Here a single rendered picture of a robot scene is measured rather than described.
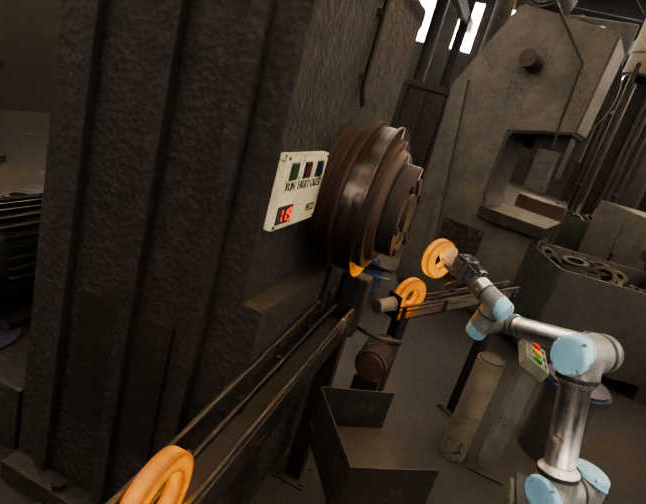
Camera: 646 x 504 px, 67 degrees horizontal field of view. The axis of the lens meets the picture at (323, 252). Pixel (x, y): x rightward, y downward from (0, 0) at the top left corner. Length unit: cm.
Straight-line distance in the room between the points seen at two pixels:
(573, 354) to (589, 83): 279
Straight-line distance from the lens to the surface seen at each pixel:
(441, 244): 190
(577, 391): 159
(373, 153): 133
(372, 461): 128
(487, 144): 414
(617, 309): 372
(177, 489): 99
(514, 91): 414
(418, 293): 206
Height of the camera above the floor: 139
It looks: 18 degrees down
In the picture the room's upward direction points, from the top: 16 degrees clockwise
